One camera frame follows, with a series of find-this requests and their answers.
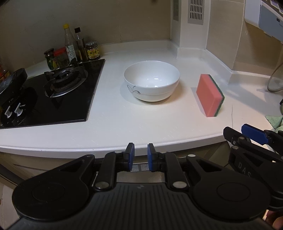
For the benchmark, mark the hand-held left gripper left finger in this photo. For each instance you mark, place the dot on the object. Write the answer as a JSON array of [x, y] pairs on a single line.
[[130, 157]]

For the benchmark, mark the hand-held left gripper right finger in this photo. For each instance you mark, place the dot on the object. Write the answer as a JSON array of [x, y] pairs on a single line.
[[150, 157]]

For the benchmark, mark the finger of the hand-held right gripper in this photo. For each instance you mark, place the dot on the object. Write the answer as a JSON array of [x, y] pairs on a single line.
[[254, 132], [234, 136]]

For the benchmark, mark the pink and green sponge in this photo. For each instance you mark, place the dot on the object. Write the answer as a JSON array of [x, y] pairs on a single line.
[[206, 95]]

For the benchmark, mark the clear glass bowl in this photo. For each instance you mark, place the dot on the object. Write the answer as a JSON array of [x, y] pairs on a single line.
[[152, 75]]

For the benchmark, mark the person's right hand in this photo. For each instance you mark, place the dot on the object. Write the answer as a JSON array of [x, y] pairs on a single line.
[[276, 221]]

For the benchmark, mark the green cloth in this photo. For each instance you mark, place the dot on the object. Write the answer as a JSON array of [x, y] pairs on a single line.
[[276, 121]]

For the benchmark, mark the glass pot lid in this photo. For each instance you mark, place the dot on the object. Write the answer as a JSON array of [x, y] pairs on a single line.
[[276, 81]]

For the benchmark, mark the black glass gas cooktop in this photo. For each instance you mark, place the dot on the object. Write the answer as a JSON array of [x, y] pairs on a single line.
[[73, 104]]

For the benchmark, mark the black gas burner grate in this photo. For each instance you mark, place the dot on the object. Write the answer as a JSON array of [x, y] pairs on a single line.
[[64, 77]]

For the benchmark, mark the beige base cabinet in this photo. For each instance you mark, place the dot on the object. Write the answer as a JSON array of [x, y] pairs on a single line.
[[24, 163]]

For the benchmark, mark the yellow label sauce jar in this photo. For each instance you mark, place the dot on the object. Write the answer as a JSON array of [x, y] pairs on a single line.
[[92, 53]]

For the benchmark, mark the dark bottle with black cap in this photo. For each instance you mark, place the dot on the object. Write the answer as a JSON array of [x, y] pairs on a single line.
[[81, 49]]

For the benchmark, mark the red lid jar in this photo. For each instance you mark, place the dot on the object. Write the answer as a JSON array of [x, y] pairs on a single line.
[[62, 58]]

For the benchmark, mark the silver stove knob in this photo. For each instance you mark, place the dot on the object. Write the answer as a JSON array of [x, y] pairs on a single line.
[[18, 109], [8, 111]]

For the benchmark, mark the clear bottle with yellow cap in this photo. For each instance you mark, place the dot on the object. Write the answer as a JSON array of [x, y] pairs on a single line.
[[70, 48]]

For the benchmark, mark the green pickle jar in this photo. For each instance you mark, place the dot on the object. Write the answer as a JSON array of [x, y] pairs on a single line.
[[50, 60]]

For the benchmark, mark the grey vent grille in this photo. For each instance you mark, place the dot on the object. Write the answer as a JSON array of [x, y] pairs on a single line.
[[195, 11]]

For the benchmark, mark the black cooking pot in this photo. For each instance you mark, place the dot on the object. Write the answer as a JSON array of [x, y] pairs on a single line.
[[13, 80]]

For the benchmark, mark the white wall-mounted appliance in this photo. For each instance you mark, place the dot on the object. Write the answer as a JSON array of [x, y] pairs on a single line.
[[265, 17]]

